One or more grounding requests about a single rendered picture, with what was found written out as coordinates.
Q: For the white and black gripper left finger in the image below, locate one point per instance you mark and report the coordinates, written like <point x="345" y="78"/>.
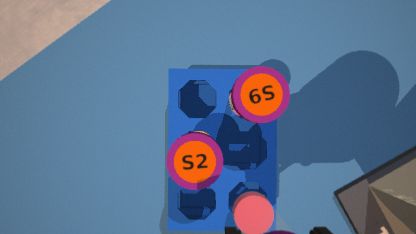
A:
<point x="232" y="230"/>

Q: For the blue bench mat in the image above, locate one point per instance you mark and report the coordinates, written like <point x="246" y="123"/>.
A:
<point x="84" y="122"/>

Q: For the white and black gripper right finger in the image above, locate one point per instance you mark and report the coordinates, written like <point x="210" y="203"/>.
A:
<point x="320" y="230"/>

